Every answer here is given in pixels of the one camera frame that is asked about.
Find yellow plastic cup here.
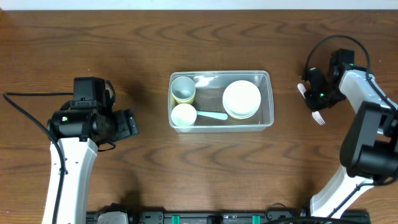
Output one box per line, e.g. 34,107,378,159
170,94,195,108

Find cream plastic cup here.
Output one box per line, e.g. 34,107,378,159
171,103,197,126

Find grey plastic cup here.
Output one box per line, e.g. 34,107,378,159
171,77,196,99

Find white plastic bowl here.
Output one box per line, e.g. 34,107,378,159
222,80,261,115

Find yellow plastic bowl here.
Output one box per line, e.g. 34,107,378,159
225,108,257,119

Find mint green plastic spoon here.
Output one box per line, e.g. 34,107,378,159
197,111,228,121

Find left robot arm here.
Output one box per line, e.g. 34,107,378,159
42,77,139,223

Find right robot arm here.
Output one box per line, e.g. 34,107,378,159
298,49,397,218

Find clear plastic container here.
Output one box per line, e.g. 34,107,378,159
169,70,274,133

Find right black cable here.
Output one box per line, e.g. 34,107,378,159
301,34,398,113

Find black cable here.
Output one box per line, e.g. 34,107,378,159
301,34,398,113
2,91,75,224

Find black mounting rail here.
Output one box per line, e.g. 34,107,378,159
86,203,371,224

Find left black cable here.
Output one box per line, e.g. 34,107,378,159
2,91,75,224

